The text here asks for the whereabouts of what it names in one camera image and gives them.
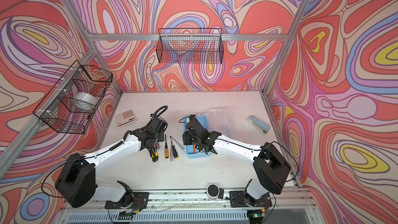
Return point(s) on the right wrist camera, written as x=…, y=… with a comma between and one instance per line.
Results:
x=192, y=117

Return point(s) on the left black wire basket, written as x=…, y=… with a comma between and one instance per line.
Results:
x=60, y=114

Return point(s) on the clear toolbox lid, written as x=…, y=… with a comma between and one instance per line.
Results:
x=220, y=120

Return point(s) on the back black wire basket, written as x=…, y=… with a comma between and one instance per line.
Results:
x=190, y=46

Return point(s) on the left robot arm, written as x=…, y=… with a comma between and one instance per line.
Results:
x=77, y=182

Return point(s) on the yellow black utility knife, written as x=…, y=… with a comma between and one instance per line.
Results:
x=153, y=154

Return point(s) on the grey blue stapler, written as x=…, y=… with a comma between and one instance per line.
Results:
x=259, y=124

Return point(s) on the aluminium front rail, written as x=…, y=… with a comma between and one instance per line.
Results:
x=197, y=199

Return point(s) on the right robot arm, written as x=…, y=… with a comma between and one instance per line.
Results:
x=271, y=167

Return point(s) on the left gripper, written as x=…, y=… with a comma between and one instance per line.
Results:
x=162, y=135

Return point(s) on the light blue plastic toolbox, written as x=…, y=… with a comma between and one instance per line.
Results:
x=191, y=151

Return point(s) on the yellow handled screwdriver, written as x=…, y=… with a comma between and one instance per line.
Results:
x=166, y=149

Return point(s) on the white tape roll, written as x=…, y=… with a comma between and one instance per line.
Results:
x=85, y=102

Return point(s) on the round black white knob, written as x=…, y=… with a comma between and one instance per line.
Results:
x=213, y=191

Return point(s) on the black yellow screwdriver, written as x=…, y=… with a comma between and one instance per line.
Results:
x=174, y=151

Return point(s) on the black wire basket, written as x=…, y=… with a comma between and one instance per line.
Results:
x=60, y=114
x=190, y=46

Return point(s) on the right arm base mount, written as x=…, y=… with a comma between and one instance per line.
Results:
x=243, y=199

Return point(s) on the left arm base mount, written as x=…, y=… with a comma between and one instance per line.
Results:
x=136, y=200

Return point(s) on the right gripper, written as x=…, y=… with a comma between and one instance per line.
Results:
x=186, y=138

